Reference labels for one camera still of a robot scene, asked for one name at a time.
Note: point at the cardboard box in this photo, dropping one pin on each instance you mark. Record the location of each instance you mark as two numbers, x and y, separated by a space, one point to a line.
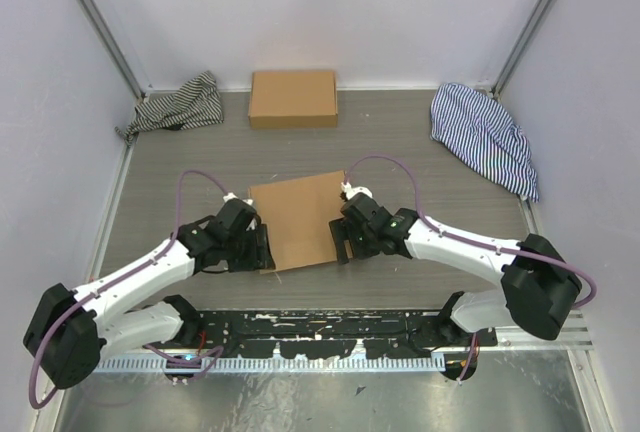
293 99
297 214

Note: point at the grey striped cloth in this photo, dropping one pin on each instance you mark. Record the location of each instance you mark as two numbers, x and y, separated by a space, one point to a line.
197 103

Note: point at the folded cardboard box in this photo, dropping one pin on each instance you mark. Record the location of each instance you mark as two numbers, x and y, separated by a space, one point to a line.
293 99

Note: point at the aluminium corner post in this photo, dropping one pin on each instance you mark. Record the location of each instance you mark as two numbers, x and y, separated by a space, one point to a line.
97 20
533 24

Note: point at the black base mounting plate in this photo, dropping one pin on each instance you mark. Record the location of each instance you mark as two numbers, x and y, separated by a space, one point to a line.
320 334

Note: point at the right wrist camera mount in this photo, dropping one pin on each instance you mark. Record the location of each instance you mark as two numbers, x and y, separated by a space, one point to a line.
348 191

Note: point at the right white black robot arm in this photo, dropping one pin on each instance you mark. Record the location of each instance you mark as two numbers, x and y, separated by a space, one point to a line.
531 285

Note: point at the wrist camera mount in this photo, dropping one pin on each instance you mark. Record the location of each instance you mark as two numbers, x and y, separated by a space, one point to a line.
232 196
348 191

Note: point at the right aluminium corner post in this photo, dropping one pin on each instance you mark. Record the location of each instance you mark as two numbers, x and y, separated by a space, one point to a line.
533 24

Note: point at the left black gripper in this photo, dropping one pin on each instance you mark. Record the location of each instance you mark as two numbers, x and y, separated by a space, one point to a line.
265 261

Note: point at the blue white striped cloth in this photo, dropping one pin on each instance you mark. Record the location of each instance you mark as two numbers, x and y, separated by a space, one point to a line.
481 133

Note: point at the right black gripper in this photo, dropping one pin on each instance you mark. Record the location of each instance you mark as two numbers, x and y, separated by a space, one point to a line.
341 232

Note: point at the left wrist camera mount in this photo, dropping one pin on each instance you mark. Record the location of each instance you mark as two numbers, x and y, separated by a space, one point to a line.
232 196

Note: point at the slotted cable duct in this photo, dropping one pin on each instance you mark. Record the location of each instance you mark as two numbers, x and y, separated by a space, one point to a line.
151 363

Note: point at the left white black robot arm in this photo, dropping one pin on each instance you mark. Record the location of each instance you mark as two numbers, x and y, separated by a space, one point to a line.
72 330

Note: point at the aluminium front rail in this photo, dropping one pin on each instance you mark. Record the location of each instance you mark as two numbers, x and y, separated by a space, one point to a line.
573 334

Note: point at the left aluminium corner post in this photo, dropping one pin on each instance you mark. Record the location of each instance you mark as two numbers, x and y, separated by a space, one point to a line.
97 20

